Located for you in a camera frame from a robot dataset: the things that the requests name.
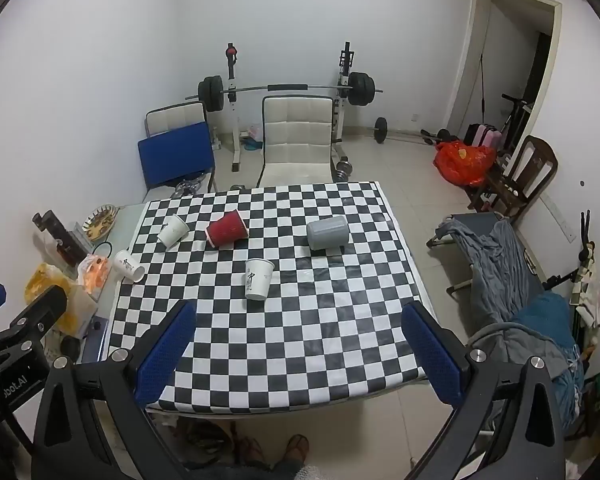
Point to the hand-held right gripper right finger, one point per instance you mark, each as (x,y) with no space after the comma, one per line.
(432,352)

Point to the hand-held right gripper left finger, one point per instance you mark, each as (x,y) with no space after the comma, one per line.
(166,355)

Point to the white printed paper cup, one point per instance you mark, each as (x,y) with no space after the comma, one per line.
(258,280)
(128,265)

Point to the plain white paper cup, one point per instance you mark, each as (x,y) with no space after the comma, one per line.
(172,230)

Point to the red paper cup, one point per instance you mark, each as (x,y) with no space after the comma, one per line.
(226,230)

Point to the grey plastic cup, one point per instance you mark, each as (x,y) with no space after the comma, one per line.
(327,233)

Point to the yellow plastic bag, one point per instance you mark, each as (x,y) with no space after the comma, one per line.
(47,280)

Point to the orange snack bag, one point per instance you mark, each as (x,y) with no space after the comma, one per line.
(94,275)

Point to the dark brown box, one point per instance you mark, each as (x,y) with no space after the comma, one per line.
(62,237)

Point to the plate with food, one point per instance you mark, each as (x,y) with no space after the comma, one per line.
(100,221)

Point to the grey cloth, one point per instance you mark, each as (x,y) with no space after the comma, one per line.
(500,270)

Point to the blue cloth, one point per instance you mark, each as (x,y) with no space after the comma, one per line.
(547,317)

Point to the black white checkered tablecloth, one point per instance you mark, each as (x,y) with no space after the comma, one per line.
(305,335)

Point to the person's left foot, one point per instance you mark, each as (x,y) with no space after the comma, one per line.
(252,452)

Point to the person's foot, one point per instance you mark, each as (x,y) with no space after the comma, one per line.
(252,452)
(297,449)

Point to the folding cot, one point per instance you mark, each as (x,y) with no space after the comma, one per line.
(472,221)

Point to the person's right foot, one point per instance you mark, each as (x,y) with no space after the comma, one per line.
(297,449)

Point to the chrome metal parts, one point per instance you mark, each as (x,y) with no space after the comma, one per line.
(187,186)

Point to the white plastic bag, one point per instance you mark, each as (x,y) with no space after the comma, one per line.
(597,292)

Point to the red plastic bag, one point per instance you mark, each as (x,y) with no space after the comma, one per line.
(462,162)

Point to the blue board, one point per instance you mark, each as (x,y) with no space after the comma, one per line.
(177,155)

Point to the chrome dumbbell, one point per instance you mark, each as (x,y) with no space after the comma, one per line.
(343,169)

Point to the dark wooden chair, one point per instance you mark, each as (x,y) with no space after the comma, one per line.
(532,165)

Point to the pink suitcase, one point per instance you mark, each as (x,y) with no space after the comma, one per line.
(482,136)

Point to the short barbell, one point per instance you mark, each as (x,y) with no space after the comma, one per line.
(380,130)

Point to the white padded chair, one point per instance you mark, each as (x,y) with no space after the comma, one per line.
(175,114)
(296,142)

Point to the white barbell rack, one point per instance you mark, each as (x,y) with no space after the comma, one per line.
(236,130)

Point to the black scooter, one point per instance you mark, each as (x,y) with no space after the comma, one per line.
(514,115)

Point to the long barbell with black plates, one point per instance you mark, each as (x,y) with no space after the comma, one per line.
(212,92)

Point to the wall ruler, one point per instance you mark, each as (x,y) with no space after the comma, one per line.
(560,217)

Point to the door frame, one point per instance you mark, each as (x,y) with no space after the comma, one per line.
(472,50)

